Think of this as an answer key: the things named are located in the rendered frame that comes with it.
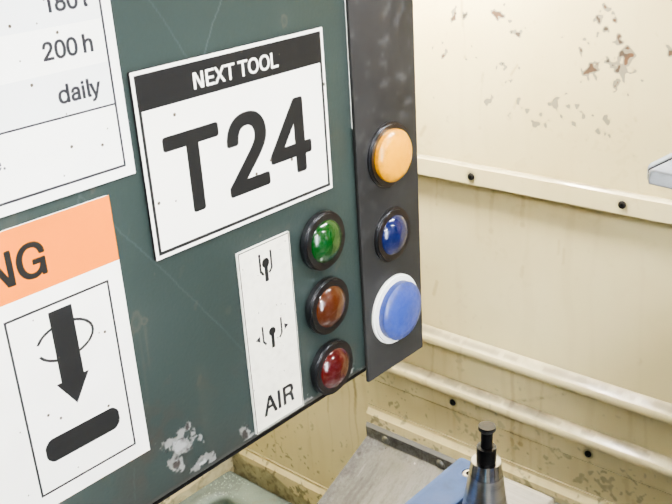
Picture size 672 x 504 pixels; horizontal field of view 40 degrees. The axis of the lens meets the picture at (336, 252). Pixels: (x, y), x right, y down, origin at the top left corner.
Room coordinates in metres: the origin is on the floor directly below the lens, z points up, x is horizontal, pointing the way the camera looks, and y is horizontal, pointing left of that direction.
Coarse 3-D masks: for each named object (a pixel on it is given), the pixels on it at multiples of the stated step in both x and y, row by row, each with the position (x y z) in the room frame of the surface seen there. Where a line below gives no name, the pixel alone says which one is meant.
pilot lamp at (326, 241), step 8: (320, 224) 0.38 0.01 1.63; (328, 224) 0.38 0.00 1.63; (336, 224) 0.39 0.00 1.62; (320, 232) 0.38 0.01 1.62; (328, 232) 0.38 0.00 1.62; (336, 232) 0.38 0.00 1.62; (312, 240) 0.38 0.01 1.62; (320, 240) 0.38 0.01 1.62; (328, 240) 0.38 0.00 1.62; (336, 240) 0.38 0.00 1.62; (312, 248) 0.38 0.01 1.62; (320, 248) 0.38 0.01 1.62; (328, 248) 0.38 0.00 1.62; (336, 248) 0.38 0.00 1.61; (320, 256) 0.38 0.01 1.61; (328, 256) 0.38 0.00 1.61
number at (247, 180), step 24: (264, 96) 0.36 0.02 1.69; (288, 96) 0.37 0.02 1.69; (312, 96) 0.38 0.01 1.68; (240, 120) 0.35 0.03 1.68; (264, 120) 0.36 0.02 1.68; (288, 120) 0.37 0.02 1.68; (312, 120) 0.38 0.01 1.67; (240, 144) 0.35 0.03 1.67; (264, 144) 0.36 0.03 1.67; (288, 144) 0.37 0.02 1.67; (312, 144) 0.38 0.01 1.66; (240, 168) 0.35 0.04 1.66; (264, 168) 0.36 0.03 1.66; (288, 168) 0.37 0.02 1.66; (312, 168) 0.38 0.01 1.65; (240, 192) 0.35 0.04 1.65; (264, 192) 0.36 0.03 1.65
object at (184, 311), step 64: (128, 0) 0.32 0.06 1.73; (192, 0) 0.34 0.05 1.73; (256, 0) 0.37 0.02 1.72; (320, 0) 0.39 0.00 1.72; (128, 64) 0.32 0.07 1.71; (128, 192) 0.32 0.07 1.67; (128, 256) 0.31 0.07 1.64; (192, 256) 0.33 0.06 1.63; (192, 320) 0.33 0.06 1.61; (192, 384) 0.33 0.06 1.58; (192, 448) 0.32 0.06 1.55
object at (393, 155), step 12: (396, 132) 0.42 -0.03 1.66; (384, 144) 0.41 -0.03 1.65; (396, 144) 0.41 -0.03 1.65; (408, 144) 0.42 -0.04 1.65; (384, 156) 0.41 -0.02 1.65; (396, 156) 0.41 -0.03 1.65; (408, 156) 0.42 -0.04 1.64; (384, 168) 0.41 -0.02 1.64; (396, 168) 0.41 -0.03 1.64; (384, 180) 0.41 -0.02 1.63; (396, 180) 0.42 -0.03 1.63
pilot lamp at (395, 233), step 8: (400, 216) 0.42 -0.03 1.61; (392, 224) 0.41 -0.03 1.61; (400, 224) 0.42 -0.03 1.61; (384, 232) 0.41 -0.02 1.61; (392, 232) 0.41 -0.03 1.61; (400, 232) 0.42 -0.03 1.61; (384, 240) 0.41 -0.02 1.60; (392, 240) 0.41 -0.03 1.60; (400, 240) 0.42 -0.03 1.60; (384, 248) 0.41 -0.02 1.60; (392, 248) 0.41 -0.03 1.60; (400, 248) 0.42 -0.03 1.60
